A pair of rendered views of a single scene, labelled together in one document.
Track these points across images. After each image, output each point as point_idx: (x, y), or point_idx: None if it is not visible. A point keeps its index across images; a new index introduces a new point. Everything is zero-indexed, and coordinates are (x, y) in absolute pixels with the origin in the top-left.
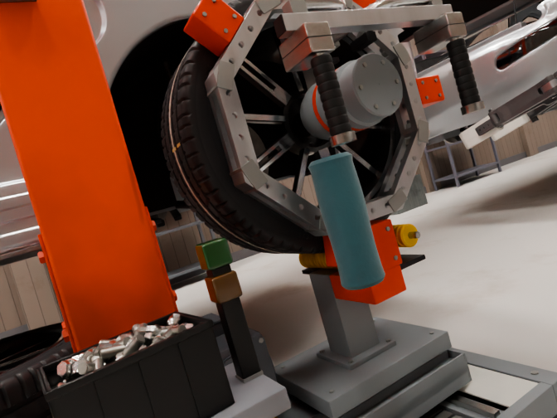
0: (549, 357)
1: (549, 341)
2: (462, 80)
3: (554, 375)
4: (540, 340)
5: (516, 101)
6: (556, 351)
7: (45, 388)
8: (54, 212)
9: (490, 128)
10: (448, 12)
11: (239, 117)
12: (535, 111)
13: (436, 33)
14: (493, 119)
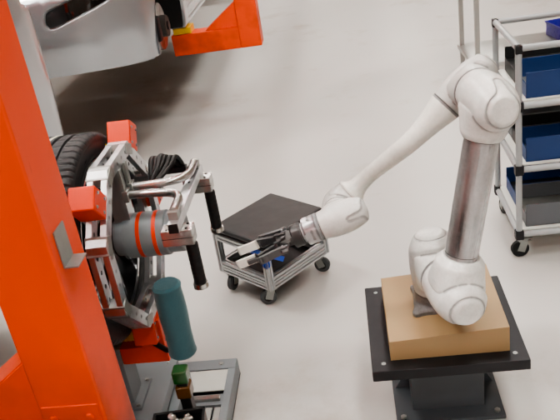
0: (208, 347)
1: (200, 334)
2: (215, 214)
3: (232, 360)
4: (193, 335)
5: (271, 254)
6: (209, 341)
7: None
8: (101, 387)
9: (255, 262)
10: (209, 177)
11: (117, 272)
12: (262, 244)
13: (201, 187)
14: (261, 261)
